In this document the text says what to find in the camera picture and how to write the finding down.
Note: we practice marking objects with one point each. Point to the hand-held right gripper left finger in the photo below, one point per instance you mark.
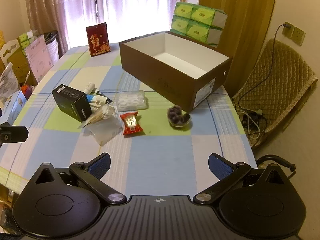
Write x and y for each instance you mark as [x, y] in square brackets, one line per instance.
[100, 166]

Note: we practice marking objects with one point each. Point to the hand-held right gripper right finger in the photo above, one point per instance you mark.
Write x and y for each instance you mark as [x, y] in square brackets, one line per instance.
[220, 167]

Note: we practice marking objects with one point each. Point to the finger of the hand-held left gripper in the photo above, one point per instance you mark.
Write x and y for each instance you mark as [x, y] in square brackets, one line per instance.
[15, 133]

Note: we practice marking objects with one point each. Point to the clear bag of toothpicks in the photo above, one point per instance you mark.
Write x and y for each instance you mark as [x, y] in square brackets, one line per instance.
[105, 130]

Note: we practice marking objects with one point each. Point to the red snack packet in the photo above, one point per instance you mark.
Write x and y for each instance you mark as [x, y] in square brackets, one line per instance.
[131, 123]

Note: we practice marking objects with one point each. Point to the black product box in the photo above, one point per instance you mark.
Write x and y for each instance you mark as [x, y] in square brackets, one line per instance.
[72, 102]

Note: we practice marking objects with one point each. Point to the clear pack of cotton pads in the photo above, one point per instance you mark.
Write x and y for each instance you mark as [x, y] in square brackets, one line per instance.
[131, 101]

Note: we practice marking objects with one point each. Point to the brown cardboard box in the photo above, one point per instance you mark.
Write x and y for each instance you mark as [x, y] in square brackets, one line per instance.
[160, 80]

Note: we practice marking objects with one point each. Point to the checkered cloth desktop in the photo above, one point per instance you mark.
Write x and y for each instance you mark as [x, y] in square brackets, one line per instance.
[162, 155]

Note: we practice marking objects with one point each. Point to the light blue box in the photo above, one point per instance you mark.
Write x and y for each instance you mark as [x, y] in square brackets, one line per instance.
[15, 105]

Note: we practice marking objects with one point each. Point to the printed plastic bag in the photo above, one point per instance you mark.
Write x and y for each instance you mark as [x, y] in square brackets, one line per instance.
[8, 80]

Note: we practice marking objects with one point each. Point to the brown carton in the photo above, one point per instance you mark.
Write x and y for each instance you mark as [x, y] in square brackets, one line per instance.
[20, 67]

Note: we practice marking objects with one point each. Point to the pink paper bag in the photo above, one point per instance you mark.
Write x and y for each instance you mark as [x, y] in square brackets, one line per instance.
[37, 57]

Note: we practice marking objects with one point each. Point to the white scalloped cardboard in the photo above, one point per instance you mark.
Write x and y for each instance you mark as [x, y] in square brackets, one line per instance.
[10, 48]

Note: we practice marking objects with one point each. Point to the small green tissue packs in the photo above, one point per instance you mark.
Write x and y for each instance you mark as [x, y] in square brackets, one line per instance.
[25, 38]

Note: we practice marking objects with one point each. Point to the yellow plastic bag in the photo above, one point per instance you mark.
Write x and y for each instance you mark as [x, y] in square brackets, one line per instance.
[1, 38]

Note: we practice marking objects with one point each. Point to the chair with quilted cover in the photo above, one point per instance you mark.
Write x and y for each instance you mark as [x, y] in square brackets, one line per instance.
[282, 80]

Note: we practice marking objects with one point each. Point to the red gift pouch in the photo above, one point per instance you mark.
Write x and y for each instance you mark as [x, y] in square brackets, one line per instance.
[98, 40]

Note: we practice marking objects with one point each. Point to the beige curtain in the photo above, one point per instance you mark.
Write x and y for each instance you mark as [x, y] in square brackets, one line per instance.
[42, 7]

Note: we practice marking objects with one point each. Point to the green tissue multipack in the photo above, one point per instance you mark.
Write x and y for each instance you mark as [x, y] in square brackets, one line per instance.
[200, 15]

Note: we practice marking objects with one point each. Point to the sheer purple curtain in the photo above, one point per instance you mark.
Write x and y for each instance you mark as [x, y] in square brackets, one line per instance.
[120, 7]

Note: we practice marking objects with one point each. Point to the golden brown curtain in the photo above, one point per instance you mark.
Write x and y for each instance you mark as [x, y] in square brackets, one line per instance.
[237, 0]

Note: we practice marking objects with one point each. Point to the empty wall socket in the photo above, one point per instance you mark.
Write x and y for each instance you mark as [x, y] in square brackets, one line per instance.
[298, 35]

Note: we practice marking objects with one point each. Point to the wall socket with plug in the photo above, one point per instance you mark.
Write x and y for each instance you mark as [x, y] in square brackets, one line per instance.
[288, 28]

